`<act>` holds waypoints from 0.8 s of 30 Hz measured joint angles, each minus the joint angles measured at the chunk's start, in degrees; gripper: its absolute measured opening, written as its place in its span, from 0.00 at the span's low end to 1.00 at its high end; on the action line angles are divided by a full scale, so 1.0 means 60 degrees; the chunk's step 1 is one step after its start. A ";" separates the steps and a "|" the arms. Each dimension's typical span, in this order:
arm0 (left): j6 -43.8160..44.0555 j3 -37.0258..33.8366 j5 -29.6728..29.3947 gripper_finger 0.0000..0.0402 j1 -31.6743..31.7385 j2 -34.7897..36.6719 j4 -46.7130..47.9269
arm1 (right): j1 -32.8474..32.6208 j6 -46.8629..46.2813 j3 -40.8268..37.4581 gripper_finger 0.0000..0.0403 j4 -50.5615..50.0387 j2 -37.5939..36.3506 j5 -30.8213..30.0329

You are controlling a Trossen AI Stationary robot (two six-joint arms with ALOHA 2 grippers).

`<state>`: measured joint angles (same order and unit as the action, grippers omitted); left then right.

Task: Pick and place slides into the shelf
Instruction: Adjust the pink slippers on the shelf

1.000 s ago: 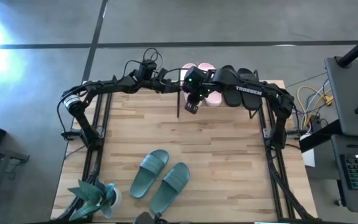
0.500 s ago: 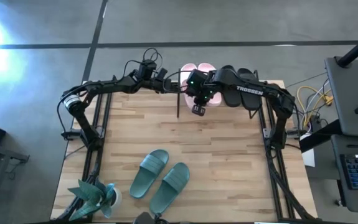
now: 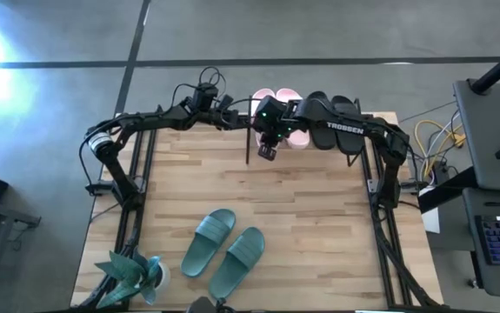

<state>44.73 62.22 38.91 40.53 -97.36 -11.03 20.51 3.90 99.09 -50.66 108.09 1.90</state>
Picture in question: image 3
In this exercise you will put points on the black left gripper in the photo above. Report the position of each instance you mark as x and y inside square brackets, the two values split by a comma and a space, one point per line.
[208, 121]

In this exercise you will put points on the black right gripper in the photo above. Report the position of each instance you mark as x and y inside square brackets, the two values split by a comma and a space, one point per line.
[271, 115]

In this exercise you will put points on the wooden shelf with black frame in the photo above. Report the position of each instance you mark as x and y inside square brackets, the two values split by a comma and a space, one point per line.
[248, 148]

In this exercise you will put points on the pink rubber slide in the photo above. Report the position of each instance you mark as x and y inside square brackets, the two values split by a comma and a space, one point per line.
[262, 93]
[299, 139]

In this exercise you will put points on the black rubber slide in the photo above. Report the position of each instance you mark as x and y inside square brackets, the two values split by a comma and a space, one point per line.
[322, 141]
[349, 145]

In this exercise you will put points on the green rubber slide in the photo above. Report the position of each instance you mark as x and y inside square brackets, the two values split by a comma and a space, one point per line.
[236, 263]
[208, 241]

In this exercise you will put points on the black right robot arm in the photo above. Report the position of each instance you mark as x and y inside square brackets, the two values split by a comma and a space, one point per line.
[345, 128]

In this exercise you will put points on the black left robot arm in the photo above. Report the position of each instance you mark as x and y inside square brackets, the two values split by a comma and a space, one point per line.
[154, 119]

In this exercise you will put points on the white plant pot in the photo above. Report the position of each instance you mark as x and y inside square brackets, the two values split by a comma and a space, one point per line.
[164, 276]

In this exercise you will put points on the small white box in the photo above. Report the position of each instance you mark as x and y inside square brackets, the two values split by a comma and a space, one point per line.
[431, 221]

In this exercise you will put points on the artificial green plant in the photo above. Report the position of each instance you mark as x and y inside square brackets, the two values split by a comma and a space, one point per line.
[128, 274]

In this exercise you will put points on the grey desk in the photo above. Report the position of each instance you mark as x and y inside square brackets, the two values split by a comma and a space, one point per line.
[484, 130]

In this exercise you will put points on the black monitor pole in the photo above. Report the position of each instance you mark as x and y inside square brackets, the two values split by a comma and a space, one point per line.
[497, 69]

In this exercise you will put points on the grey metal stand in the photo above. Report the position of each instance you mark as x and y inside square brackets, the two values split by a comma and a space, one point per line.
[6, 213]

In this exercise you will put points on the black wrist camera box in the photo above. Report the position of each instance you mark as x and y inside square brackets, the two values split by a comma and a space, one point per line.
[205, 97]

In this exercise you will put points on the black aluminium table frame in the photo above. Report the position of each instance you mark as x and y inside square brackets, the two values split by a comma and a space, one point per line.
[366, 174]

